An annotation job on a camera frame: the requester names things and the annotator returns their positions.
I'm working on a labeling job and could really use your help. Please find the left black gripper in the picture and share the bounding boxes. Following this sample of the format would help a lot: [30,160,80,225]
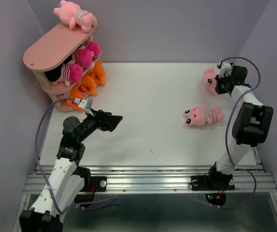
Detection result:
[77,108,123,143]

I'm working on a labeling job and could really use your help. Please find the pink axolotl plush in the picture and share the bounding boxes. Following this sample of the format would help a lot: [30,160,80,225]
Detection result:
[203,66,217,94]
[184,106,225,127]

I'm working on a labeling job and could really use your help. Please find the pink axolotl plush front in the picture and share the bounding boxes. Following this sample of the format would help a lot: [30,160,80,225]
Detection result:
[184,106,225,127]

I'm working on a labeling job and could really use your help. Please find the orange shark plush back-facing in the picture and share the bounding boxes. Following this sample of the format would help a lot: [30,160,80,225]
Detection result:
[66,83,86,112]

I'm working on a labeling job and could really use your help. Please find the orange shark plush mouth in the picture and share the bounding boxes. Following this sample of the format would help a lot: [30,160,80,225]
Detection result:
[90,61,106,86]

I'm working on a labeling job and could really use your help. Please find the doll plush edge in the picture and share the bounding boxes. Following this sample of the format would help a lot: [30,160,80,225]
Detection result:
[44,63,83,87]

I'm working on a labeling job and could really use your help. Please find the doll plush black hair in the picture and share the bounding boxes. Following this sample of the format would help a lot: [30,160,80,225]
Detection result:
[72,48,94,69]

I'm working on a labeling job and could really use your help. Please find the orange shark plush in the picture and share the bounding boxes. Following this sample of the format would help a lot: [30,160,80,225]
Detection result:
[80,73,97,96]

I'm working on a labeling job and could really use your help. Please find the doll plush pink striped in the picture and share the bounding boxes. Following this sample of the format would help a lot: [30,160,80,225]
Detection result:
[83,36,102,59]

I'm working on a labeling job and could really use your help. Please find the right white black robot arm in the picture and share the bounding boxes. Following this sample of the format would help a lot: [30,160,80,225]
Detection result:
[206,61,274,189]

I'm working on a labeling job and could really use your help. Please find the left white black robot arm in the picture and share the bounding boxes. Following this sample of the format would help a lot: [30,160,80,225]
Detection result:
[19,110,123,232]

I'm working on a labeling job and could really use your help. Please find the pink three-tier wooden shelf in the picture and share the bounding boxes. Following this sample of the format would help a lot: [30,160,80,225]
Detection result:
[23,23,95,112]

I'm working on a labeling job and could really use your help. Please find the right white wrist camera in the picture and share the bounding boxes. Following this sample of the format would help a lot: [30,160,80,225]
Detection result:
[217,61,233,78]

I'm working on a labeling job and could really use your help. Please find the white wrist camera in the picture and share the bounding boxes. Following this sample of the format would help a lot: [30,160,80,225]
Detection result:
[75,98,93,115]
[217,61,233,78]

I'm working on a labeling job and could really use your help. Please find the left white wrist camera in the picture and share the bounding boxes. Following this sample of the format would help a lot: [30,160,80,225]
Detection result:
[75,98,93,115]

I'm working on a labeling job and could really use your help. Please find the aluminium mounting rail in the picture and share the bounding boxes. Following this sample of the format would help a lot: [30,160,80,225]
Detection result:
[24,165,277,194]

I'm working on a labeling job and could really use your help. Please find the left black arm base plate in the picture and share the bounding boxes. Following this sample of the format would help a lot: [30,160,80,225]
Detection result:
[80,176,107,192]

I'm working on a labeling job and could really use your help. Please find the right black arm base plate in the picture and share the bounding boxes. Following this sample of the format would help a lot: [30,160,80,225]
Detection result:
[190,175,235,191]

